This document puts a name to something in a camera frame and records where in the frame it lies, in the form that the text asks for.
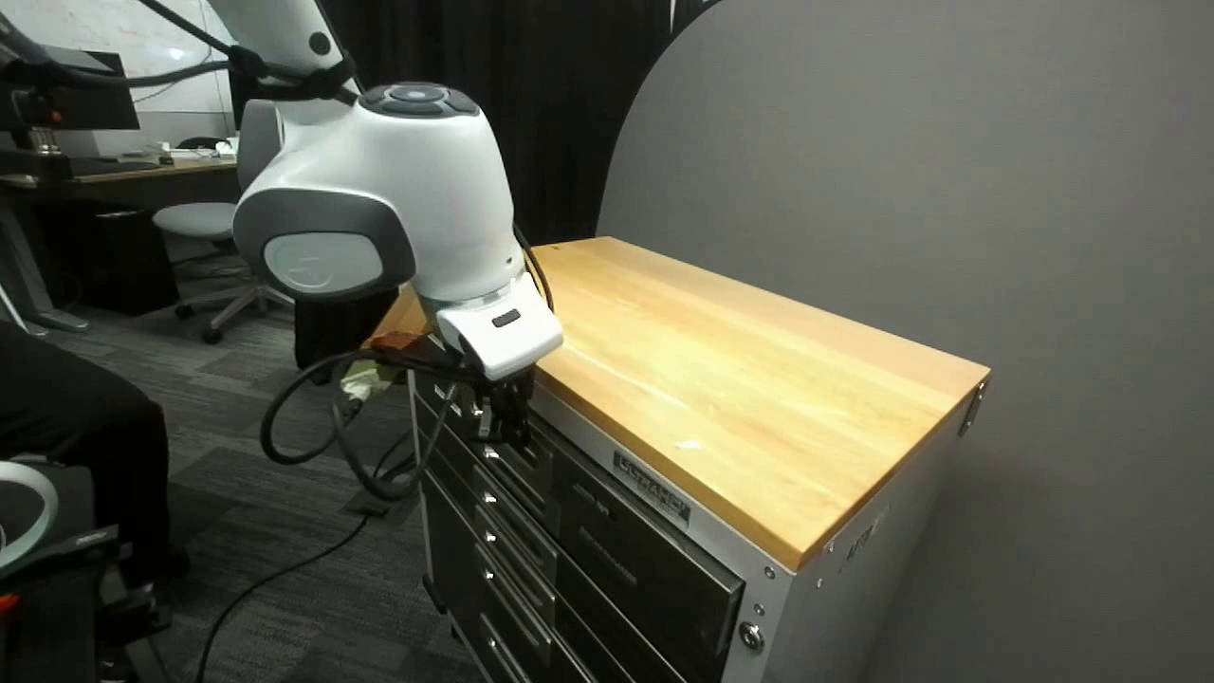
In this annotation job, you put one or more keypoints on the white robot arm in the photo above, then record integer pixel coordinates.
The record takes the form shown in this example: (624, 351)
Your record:
(418, 192)

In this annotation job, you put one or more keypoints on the grey office chair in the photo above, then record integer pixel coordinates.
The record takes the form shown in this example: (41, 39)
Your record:
(190, 220)

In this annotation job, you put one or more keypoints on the black pedestal cabinet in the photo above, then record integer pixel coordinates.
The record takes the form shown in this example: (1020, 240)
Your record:
(118, 259)

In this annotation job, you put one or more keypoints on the grey rounded partition panel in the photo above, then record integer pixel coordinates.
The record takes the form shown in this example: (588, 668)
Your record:
(1011, 192)

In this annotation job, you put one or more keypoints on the silver cabinet lock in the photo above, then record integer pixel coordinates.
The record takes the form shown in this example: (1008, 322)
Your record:
(752, 636)

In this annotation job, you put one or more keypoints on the wooden office desk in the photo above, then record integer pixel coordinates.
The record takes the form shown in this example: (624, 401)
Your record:
(117, 177)

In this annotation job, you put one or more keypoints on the grey cabinet with wooden top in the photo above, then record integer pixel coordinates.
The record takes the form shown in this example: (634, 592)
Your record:
(734, 365)

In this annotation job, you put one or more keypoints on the cabinet label plate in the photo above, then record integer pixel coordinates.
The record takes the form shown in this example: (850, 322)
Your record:
(652, 485)

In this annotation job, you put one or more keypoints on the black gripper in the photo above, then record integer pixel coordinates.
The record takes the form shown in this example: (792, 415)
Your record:
(497, 404)

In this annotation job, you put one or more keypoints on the person in black trousers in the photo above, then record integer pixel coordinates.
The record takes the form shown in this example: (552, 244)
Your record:
(76, 404)

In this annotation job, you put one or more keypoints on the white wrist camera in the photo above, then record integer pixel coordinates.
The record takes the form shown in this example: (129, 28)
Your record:
(497, 330)

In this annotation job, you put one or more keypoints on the black computer monitor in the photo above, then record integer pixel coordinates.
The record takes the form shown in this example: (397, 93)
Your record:
(76, 97)

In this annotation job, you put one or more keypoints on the black equipment stand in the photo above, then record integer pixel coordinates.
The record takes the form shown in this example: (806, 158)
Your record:
(52, 618)

